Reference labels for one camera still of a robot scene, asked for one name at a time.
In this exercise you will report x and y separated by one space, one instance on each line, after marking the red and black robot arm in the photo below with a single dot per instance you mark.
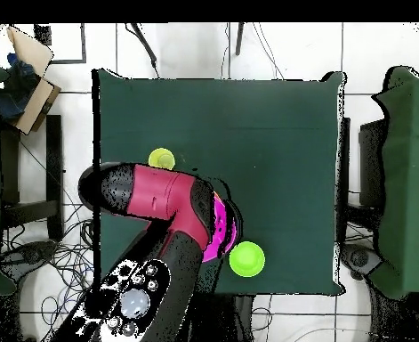
159 192

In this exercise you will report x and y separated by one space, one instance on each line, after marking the pale yellow plastic cup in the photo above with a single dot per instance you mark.
161 158

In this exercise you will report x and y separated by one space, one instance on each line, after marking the dark blue cloth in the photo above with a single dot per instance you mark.
15 92

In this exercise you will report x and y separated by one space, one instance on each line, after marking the dark green tablecloth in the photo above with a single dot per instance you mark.
266 142

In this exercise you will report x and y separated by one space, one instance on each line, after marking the pink plastic bowl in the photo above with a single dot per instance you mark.
219 235

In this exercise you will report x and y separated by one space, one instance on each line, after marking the black metal frame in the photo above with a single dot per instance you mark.
43 35

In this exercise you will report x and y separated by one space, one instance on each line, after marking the cardboard box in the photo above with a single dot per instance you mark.
31 50

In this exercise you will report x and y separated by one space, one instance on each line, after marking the black tripod leg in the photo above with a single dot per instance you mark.
145 44
239 39

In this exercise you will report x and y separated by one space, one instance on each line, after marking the black chair base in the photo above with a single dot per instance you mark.
360 258
31 254

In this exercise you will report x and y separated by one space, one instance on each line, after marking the small green plastic bowl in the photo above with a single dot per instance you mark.
247 259

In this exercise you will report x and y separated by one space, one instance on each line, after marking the black stool frame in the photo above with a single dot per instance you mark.
54 160

